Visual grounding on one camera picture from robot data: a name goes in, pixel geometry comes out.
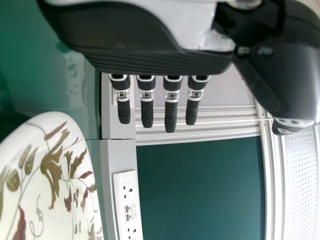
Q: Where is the aluminium slotted rail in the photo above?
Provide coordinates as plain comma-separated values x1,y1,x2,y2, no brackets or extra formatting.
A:
134,104,266,146

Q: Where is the perforated metal panel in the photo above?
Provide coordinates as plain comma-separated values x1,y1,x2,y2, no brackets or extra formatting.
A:
259,99,320,240

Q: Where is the plate with brown leaf pattern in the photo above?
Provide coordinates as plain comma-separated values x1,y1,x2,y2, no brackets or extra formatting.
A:
0,111,103,240

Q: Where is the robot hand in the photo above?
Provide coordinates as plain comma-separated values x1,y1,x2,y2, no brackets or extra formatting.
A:
37,0,320,137

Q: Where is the grey cable duct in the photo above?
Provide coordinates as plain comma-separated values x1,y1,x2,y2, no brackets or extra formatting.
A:
99,71,138,240

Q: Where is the white socket strip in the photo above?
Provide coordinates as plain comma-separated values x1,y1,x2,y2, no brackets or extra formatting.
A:
112,169,144,240

